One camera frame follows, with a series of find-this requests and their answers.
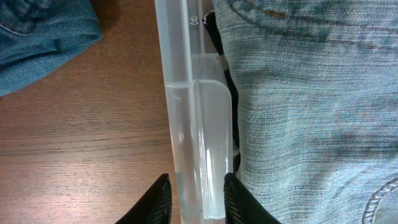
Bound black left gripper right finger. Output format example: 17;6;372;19
224;173;280;224

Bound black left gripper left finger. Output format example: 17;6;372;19
116;174;172;224

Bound clear plastic storage bin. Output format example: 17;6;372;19
155;0;234;224

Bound light blue jeans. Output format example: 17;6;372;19
214;0;397;223

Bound dark blue jeans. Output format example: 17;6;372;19
1;0;102;95

